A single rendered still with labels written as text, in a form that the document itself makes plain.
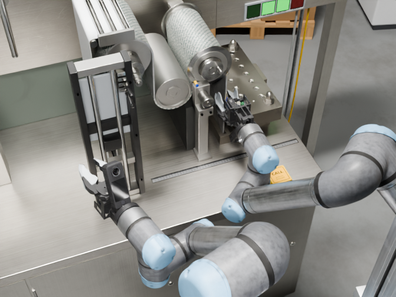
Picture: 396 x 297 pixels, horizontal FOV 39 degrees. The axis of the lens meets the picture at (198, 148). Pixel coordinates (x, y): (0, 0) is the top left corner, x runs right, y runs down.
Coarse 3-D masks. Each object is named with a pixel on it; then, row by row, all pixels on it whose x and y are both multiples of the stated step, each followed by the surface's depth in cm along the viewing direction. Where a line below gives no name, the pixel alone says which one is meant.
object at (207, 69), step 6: (204, 60) 171; (210, 60) 170; (216, 60) 171; (204, 66) 170; (210, 66) 171; (216, 66) 172; (222, 66) 173; (204, 72) 172; (210, 72) 173; (216, 72) 174; (204, 78) 174; (210, 78) 175
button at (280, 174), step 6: (276, 168) 189; (282, 168) 189; (270, 174) 187; (276, 174) 187; (282, 174) 187; (288, 174) 187; (270, 180) 185; (276, 180) 185; (282, 180) 185; (288, 180) 185
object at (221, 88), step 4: (220, 80) 186; (224, 80) 183; (212, 84) 196; (216, 84) 192; (220, 84) 187; (224, 84) 184; (212, 88) 197; (216, 88) 193; (220, 88) 188; (224, 88) 185; (212, 92) 198; (216, 92) 194; (220, 92) 189; (224, 92) 186; (224, 96) 187
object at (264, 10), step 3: (264, 3) 206; (267, 3) 207; (270, 3) 207; (273, 3) 208; (264, 6) 207; (267, 6) 208; (270, 6) 208; (273, 6) 209; (264, 9) 208; (267, 9) 209; (270, 9) 209; (273, 9) 210; (264, 12) 209; (267, 12) 210; (270, 12) 210
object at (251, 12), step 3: (249, 6) 205; (252, 6) 205; (255, 6) 206; (258, 6) 206; (249, 9) 206; (252, 9) 206; (255, 9) 207; (258, 9) 207; (249, 12) 207; (252, 12) 207; (255, 12) 208; (258, 12) 208; (249, 15) 208; (252, 15) 208; (255, 15) 209; (258, 15) 209
